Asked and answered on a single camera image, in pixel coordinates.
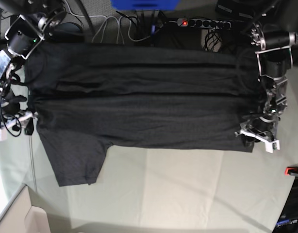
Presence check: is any black power strip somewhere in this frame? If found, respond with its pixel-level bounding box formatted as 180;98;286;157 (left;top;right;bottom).
177;18;232;30

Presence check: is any right red black clamp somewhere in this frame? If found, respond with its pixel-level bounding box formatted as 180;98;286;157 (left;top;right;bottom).
284;165;298;178

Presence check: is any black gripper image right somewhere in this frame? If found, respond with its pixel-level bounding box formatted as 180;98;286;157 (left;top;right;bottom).
240;116;275;136

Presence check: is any light green table cloth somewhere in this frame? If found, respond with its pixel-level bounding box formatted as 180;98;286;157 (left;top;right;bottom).
0;66;298;233

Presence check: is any white cable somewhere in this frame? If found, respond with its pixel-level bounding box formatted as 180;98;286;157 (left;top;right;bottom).
64;0;152;44

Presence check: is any blue box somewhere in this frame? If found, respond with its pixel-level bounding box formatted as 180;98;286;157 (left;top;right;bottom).
111;0;179;10

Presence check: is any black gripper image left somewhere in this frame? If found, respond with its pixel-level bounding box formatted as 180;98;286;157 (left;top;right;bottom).
0;96;34;135

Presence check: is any beige plastic bin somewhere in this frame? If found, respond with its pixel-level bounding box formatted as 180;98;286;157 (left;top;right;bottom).
0;184;51;233

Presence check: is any black round stool seat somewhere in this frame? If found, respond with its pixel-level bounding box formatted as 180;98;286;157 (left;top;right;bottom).
52;22;85;43

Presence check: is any dark grey t-shirt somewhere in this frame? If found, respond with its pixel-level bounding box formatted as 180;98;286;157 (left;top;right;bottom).
24;43;261;186

